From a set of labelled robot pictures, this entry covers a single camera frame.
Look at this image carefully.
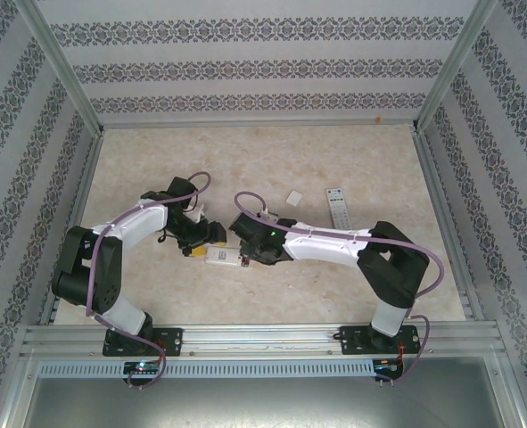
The white air conditioner remote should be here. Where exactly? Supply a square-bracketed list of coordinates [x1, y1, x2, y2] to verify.
[203, 244, 251, 269]

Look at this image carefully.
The white remote with coloured buttons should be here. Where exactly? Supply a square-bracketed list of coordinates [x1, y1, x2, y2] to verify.
[325, 186, 353, 230]

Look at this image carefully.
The grey metal sheet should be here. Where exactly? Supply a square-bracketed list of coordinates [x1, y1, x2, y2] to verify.
[20, 376, 521, 428]

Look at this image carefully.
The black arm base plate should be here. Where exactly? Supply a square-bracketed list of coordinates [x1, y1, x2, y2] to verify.
[102, 327, 185, 358]
[337, 325, 424, 357]

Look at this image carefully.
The aluminium mounting rail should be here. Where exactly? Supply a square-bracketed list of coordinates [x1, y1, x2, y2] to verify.
[20, 323, 507, 358]

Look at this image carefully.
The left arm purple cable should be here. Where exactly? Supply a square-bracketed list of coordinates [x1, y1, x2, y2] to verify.
[84, 171, 213, 389]

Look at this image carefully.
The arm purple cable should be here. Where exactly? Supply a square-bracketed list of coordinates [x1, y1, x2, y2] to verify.
[234, 191, 446, 385]
[84, 171, 213, 389]

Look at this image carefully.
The aluminium side rail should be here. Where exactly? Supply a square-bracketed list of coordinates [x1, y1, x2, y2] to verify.
[39, 131, 106, 325]
[410, 127, 485, 323]

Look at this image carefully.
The white slotted cable duct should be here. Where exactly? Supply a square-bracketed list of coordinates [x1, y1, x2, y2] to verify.
[37, 359, 376, 378]

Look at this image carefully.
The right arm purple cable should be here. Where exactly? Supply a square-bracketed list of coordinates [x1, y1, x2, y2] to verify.
[234, 191, 446, 385]

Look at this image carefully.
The aluminium corner post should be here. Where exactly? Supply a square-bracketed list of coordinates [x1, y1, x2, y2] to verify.
[0, 350, 39, 428]
[412, 0, 500, 135]
[485, 351, 527, 428]
[15, 0, 107, 137]

